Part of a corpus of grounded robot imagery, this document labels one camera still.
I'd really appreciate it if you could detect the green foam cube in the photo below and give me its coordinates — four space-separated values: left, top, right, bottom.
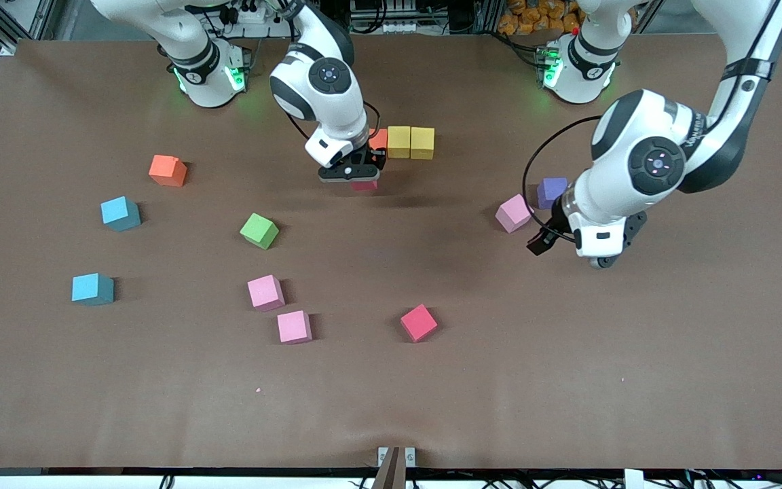
240 213 280 250

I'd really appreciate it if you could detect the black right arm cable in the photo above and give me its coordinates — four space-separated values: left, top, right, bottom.
282 0 381 137

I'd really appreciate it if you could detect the small metal bracket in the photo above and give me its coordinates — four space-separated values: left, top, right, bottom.
377 446 416 468

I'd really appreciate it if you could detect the blue foam cube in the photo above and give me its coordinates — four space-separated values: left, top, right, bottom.
71 273 115 306
100 196 142 232

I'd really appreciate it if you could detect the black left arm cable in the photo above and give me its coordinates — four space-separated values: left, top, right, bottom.
523 0 782 244

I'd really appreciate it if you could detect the brown table cover mat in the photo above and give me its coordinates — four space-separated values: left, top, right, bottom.
0 33 782 471

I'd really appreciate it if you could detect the pink foam cube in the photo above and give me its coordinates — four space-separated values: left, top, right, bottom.
495 194 534 234
277 310 314 345
247 274 286 312

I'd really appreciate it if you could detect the white power strip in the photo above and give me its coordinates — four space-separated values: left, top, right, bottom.
218 0 286 38
349 19 434 35

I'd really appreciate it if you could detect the yellow foam cube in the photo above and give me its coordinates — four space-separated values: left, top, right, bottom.
411 127 436 160
388 126 412 160

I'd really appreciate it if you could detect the pile of orange objects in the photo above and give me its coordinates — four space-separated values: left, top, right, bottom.
498 0 583 36

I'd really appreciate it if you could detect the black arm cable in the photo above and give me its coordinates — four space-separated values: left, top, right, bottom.
282 0 381 137
523 0 782 244

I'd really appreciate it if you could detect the purple foam cube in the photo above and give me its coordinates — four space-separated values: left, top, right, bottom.
537 177 570 210

